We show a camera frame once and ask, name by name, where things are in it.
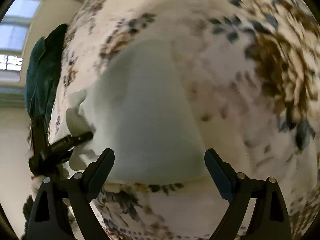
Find teal pillow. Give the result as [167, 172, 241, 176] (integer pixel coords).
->
[24, 37, 63, 117]

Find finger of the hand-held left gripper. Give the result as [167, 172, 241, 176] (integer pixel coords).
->
[49, 131, 94, 155]

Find light green pants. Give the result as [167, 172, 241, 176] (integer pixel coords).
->
[65, 39, 209, 185]

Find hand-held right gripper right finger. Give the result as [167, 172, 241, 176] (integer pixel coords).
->
[204, 148, 293, 240]

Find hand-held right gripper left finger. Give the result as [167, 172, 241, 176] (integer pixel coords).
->
[26, 148, 115, 240]

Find window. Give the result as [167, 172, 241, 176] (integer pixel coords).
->
[0, 0, 50, 83]

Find bed with floral sheet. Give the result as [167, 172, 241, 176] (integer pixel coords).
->
[47, 0, 320, 240]

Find folded dark teal blanket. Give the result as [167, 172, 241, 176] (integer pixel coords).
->
[44, 23, 69, 120]

